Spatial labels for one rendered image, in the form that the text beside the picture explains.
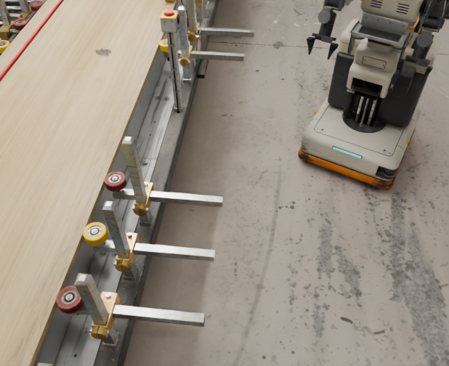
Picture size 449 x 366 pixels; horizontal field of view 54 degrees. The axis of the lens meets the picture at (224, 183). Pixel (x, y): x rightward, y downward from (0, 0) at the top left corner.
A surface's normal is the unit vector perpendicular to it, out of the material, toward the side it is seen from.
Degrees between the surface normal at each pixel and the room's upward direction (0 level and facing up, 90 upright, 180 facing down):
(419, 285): 0
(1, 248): 0
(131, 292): 0
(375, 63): 98
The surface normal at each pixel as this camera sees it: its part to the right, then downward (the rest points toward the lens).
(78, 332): 0.00, -0.68
